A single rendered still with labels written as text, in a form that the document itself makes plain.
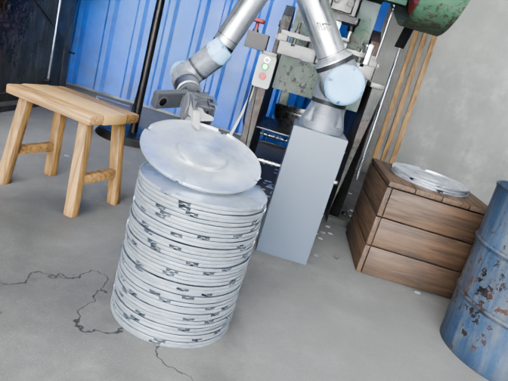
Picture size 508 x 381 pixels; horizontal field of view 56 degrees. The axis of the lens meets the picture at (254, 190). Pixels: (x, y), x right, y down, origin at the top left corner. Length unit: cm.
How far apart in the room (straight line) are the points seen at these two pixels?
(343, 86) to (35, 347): 101
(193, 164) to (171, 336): 37
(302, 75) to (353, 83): 75
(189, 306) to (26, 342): 32
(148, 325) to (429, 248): 107
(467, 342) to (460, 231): 45
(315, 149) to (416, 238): 49
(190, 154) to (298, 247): 68
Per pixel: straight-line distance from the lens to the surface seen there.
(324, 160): 157
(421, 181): 179
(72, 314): 115
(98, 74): 379
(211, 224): 96
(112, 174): 169
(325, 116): 157
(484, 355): 148
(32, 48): 296
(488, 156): 387
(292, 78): 216
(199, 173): 106
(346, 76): 142
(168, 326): 107
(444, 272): 184
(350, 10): 231
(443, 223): 177
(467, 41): 373
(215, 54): 144
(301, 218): 162
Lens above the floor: 65
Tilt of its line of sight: 16 degrees down
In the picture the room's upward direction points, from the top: 16 degrees clockwise
